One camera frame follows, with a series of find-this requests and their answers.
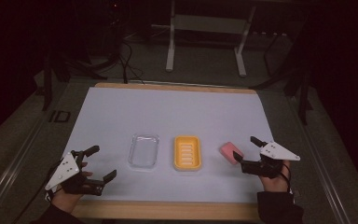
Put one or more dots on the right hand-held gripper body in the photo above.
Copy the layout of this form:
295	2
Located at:
276	152

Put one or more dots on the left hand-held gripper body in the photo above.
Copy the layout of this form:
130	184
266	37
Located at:
64	169

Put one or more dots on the pink soap bar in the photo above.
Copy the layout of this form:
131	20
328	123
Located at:
228	151

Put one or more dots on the person's right hand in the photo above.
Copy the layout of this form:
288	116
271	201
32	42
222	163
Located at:
275	184

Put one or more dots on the person's left hand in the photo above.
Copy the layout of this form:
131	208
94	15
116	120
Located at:
65	201

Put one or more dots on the clear plastic soap dish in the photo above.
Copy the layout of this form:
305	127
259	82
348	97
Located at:
143	151

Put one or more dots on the yellow soap dish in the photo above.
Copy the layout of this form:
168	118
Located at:
187	153

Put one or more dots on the black metal stand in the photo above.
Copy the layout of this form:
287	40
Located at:
47	87
304	102

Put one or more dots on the white table mat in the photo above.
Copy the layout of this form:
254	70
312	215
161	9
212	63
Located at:
167	112

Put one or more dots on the white metal stand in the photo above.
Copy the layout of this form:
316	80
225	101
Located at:
208	24

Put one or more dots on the metal floor rail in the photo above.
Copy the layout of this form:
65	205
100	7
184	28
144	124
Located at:
323	174
12	165

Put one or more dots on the black floor bracket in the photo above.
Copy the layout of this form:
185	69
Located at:
52	116

